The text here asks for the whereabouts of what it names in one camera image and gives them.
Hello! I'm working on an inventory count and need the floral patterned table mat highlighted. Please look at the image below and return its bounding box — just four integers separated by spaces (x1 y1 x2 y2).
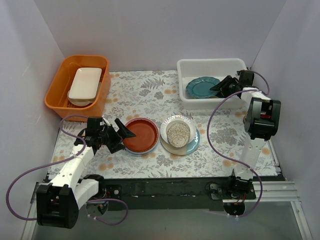
48 70 278 180

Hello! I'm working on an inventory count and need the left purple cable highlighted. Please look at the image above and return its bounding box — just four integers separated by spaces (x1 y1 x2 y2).
5 115 130 226

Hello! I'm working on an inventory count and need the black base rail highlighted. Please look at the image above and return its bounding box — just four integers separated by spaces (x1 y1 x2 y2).
77 176 257 211

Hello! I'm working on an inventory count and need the white rectangular dish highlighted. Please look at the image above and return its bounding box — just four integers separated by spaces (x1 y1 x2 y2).
68 67 102 100

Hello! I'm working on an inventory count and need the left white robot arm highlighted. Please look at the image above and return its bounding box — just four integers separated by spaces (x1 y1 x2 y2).
36 116 135 229

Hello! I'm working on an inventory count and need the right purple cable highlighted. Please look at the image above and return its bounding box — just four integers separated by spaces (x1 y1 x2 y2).
206 70 271 218

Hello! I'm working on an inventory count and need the red and black mug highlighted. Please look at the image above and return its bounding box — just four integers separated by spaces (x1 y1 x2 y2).
243 111 251 126

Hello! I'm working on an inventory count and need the aluminium frame rail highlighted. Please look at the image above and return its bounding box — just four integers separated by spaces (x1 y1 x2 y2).
29 181 301 205

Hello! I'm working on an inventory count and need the purple cable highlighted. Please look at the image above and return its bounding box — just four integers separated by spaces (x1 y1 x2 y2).
5 115 130 226
206 70 271 218

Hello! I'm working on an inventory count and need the clear white plastic bin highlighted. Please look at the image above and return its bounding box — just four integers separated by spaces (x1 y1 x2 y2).
177 58 247 110

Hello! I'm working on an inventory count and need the red brown round plate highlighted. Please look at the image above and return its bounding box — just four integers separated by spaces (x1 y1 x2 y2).
122 118 160 153

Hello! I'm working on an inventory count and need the white fluted plate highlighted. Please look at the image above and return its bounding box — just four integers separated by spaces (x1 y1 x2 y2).
160 115 196 145

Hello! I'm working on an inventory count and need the orange plastic bin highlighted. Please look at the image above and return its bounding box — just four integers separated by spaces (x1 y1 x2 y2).
44 54 111 123

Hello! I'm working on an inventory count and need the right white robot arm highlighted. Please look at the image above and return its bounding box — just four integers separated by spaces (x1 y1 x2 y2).
209 69 281 200

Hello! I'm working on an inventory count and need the teal scalloped plate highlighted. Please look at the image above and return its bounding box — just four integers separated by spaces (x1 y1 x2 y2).
185 76 220 99

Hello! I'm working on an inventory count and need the cream and blue plate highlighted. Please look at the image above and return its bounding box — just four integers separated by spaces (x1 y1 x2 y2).
160 130 200 156

